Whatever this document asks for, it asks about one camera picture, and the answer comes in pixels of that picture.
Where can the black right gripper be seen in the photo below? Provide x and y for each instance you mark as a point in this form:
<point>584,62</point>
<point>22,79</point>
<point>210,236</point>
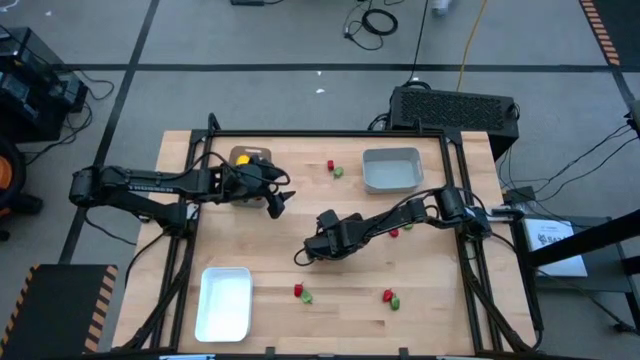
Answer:
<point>342,237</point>

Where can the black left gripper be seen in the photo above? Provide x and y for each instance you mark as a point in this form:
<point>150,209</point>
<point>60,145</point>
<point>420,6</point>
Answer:
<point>252,182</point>

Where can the yellow toy lemon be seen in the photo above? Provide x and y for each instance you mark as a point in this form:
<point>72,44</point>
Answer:
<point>243,160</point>

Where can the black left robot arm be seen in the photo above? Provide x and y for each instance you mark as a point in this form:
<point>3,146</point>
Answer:
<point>150,180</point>

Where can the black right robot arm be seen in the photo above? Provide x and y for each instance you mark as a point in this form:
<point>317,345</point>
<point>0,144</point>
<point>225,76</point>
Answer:
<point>400,215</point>

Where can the white plastic tub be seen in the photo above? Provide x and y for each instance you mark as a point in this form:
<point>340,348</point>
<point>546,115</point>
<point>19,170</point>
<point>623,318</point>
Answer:
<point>222,305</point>

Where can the grey plastic tub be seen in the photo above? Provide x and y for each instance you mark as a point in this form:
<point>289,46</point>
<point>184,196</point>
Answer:
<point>392,172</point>

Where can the black computer case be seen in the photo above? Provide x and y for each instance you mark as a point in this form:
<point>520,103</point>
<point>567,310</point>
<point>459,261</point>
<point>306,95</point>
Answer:
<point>450,110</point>

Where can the black power adapter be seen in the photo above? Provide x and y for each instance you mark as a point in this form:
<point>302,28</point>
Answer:
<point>520,195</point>

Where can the white printed paper sheet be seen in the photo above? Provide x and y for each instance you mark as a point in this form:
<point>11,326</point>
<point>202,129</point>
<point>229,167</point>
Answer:
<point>555,250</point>

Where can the hazard-striped black mat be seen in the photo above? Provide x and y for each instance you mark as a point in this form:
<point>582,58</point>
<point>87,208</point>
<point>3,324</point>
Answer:
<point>625,25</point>
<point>50,310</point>

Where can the black equipment rack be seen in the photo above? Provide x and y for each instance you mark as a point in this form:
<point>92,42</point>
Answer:
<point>30,100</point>

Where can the orange and black machine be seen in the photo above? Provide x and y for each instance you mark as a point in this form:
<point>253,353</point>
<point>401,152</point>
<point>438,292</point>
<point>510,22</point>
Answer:
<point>10,175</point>

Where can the black side stand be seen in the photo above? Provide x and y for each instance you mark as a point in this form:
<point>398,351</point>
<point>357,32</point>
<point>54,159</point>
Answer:
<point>615,235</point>

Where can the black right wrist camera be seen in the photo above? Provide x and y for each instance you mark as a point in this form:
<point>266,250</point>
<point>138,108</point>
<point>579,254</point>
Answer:
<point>329,220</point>

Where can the black aluminium table frame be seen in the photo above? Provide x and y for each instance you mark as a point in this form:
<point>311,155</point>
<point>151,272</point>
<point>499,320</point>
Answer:
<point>325,133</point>

